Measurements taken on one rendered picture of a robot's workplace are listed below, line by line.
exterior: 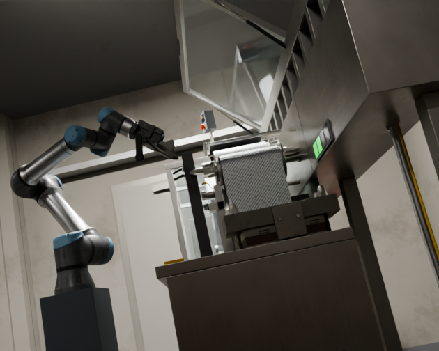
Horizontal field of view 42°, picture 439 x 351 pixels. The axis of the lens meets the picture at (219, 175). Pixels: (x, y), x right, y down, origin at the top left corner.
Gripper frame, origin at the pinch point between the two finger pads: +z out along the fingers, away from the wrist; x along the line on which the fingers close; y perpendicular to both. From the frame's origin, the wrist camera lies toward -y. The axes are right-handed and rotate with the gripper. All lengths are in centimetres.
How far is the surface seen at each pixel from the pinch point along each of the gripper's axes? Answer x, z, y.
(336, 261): -34, 70, -13
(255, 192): -8.4, 35.5, 0.8
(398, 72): -92, 55, 24
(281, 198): -8.3, 45.3, 3.4
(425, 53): -92, 59, 32
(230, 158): -7.5, 20.7, 8.5
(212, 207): -1.1, 23.5, -10.8
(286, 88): 1, 26, 48
